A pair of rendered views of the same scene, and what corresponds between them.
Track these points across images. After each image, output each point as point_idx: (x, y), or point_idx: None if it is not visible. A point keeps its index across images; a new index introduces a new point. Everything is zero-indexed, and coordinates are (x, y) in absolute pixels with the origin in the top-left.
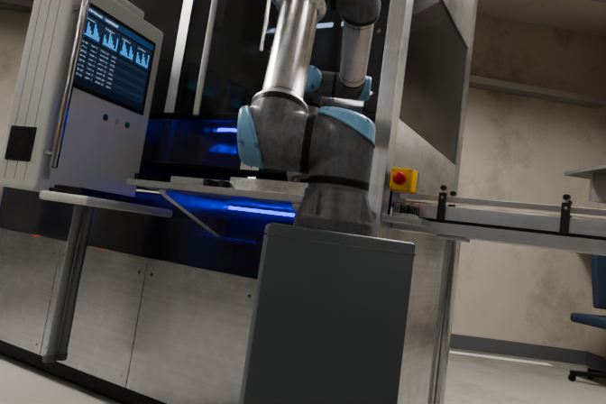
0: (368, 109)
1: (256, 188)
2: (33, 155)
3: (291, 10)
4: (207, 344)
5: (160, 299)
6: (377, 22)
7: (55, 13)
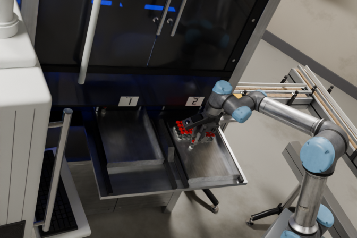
0: (228, 69)
1: (206, 180)
2: (26, 234)
3: (323, 185)
4: (89, 190)
5: None
6: (253, 13)
7: (27, 141)
